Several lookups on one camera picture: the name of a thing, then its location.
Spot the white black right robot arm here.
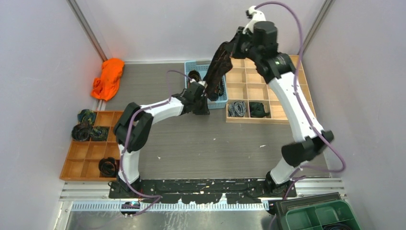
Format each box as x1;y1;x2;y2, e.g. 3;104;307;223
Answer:
226;21;334;197

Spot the orange striped dark tie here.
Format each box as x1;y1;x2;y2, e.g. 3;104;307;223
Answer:
188;70;202;82

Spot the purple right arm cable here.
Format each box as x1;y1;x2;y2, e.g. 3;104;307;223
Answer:
253;1;347;201

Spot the brown paisley patterned tie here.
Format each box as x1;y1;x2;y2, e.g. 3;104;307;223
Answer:
203;42;233;101

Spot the dark green rolled tie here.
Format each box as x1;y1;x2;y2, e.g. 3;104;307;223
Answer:
248;102;271;118

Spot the green plastic bin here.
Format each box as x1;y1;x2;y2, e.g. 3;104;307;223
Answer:
280;200;361;230

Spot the light wooden compartment tray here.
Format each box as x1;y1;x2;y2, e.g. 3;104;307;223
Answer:
225;55;320;125

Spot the light blue plastic basket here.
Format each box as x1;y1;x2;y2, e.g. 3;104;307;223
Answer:
184;60;228;110

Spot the grey patterned rolled tie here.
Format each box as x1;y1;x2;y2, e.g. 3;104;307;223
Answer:
227;101;247;117

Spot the dark brown rolled tie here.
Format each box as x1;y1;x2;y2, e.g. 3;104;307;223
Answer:
71;123;92;141

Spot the dark framed box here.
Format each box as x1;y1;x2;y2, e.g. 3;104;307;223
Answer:
272;192;341;230

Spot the orange wooden compartment tray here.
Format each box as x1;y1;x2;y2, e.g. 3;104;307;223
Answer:
59;111;123;182

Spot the black orange rolled tie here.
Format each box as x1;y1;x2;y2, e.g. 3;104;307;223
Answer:
98;157;120;178

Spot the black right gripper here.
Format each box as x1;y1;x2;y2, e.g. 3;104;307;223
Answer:
225;27;260;63

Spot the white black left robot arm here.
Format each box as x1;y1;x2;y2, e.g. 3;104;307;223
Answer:
113;80;208;198

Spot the orange cloth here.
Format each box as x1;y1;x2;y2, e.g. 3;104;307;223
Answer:
90;58;124;101

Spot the green patterned rolled tie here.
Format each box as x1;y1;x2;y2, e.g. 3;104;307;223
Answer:
90;126;110;141

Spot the perforated aluminium rail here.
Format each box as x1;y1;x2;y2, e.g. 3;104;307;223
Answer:
71;201;269;211

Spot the blue yellow rolled tie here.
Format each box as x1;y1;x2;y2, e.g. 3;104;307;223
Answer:
77;109;97;125

